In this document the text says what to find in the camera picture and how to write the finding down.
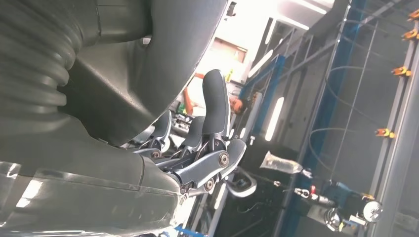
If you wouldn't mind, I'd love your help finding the person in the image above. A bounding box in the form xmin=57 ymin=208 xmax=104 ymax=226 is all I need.
xmin=229 ymin=96 xmax=250 ymax=116

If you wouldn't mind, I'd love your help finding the clear plastic bag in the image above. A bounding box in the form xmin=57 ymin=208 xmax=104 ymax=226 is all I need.
xmin=259 ymin=150 xmax=304 ymax=175

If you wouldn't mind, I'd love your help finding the long ceiling light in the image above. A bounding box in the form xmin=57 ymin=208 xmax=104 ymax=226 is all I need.
xmin=264 ymin=96 xmax=285 ymax=142
xmin=247 ymin=49 xmax=274 ymax=79

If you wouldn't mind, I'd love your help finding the blue steel beam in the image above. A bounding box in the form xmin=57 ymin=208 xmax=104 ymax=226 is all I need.
xmin=252 ymin=55 xmax=286 ymax=135

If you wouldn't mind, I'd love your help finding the blue power tool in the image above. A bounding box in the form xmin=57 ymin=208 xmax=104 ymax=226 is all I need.
xmin=322 ymin=181 xmax=353 ymax=206

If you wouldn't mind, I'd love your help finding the blue steel column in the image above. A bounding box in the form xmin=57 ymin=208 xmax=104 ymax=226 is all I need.
xmin=273 ymin=0 xmax=368 ymax=237

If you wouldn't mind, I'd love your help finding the round white gauge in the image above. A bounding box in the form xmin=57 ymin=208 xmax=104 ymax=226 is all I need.
xmin=362 ymin=200 xmax=383 ymax=224

